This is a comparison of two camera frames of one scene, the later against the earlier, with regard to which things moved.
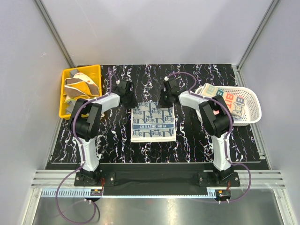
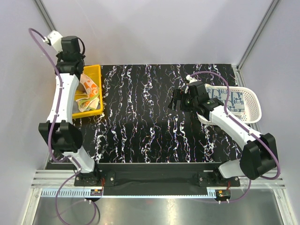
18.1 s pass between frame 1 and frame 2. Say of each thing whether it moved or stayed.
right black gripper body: moved
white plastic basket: stayed
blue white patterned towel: moved
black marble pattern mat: stayed
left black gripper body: moved
